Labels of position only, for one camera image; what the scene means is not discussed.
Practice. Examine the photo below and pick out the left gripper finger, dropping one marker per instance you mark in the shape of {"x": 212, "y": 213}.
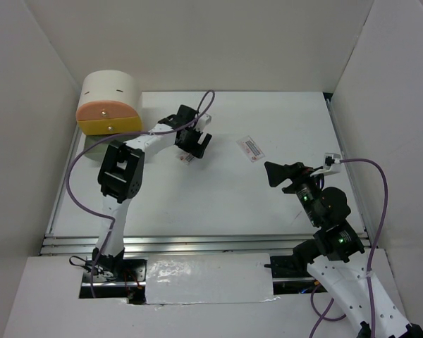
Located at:
{"x": 191, "y": 147}
{"x": 202, "y": 143}

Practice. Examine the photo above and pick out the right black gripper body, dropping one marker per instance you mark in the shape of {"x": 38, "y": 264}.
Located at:
{"x": 305, "y": 185}

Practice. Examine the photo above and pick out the false lash box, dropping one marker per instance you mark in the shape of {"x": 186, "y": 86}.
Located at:
{"x": 185, "y": 158}
{"x": 250, "y": 149}

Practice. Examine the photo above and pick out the yellow drawer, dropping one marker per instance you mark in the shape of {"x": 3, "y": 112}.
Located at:
{"x": 110, "y": 126}

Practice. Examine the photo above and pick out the pink top drawer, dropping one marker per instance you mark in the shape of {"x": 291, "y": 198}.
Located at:
{"x": 99, "y": 110}

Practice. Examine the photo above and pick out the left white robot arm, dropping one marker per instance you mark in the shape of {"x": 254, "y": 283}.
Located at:
{"x": 120, "y": 178}

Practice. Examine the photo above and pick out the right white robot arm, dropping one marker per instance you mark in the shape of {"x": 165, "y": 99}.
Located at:
{"x": 335, "y": 257}

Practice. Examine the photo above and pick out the cream rounded drawer cabinet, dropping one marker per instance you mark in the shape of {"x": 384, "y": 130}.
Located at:
{"x": 110, "y": 85}

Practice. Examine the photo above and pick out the white foil cover sheet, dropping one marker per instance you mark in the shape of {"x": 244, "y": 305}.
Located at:
{"x": 209, "y": 278}

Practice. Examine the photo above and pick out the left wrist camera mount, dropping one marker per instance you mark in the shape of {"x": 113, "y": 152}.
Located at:
{"x": 203, "y": 122}

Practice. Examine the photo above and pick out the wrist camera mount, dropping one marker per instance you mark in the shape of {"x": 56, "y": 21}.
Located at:
{"x": 203, "y": 122}
{"x": 331, "y": 165}

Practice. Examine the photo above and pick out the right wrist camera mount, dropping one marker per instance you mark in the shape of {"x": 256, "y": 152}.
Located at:
{"x": 331, "y": 165}

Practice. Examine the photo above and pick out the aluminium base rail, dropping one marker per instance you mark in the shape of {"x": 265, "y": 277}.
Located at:
{"x": 137, "y": 246}

